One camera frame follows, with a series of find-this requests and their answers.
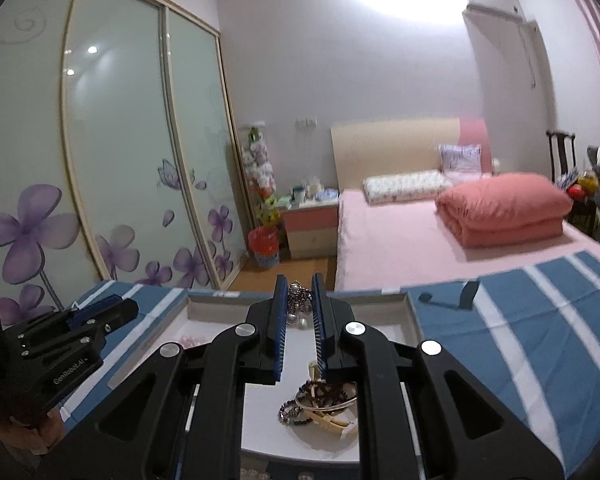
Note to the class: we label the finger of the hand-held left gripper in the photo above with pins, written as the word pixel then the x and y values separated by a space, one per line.
pixel 92 313
pixel 122 312

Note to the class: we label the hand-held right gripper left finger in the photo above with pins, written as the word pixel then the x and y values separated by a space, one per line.
pixel 281 330

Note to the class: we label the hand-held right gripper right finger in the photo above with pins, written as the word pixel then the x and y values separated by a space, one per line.
pixel 320 330

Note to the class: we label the grey cardboard tray box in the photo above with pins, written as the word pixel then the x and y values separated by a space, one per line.
pixel 375 315

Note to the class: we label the silver bangle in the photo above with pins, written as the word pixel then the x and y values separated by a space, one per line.
pixel 305 406

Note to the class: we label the yellow wrist watch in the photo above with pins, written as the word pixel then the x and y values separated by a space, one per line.
pixel 330 422

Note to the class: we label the person's left hand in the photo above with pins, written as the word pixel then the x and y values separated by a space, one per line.
pixel 40 427

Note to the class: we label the red bag waste bin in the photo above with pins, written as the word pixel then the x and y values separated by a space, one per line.
pixel 264 247

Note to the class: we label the pink beige nightstand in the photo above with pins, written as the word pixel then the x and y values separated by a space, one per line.
pixel 310 230

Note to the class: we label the pink bed sheet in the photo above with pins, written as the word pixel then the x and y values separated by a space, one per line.
pixel 390 245

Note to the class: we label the dark cup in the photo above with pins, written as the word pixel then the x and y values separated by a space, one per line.
pixel 298 197

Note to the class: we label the tissue box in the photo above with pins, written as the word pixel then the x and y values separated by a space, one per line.
pixel 314 189

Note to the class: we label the hanging plush toy stack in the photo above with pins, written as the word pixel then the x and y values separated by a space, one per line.
pixel 260 170

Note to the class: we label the blue white striped blanket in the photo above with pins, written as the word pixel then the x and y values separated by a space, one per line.
pixel 480 360

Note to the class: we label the white patterned pillow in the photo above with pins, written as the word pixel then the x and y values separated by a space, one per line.
pixel 405 186

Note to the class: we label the sliding wardrobe with purple flowers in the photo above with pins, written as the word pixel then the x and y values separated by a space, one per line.
pixel 120 135

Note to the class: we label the beige pink headboard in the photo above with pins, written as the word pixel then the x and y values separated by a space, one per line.
pixel 390 150

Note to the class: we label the purple patterned pillow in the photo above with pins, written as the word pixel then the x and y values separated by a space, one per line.
pixel 460 160

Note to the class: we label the folded pink quilt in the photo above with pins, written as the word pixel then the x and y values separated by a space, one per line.
pixel 505 210

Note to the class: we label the red and yellow toys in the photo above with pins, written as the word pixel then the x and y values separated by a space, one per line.
pixel 580 187

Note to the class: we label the dark wooden chair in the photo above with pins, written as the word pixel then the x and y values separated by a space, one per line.
pixel 560 155

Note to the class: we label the white air conditioner pipe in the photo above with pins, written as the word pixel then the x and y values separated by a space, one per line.
pixel 529 55

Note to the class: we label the white air conditioner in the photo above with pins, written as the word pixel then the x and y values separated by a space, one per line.
pixel 492 5

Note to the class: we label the white wall outlet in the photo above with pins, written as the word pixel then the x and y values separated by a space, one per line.
pixel 306 123

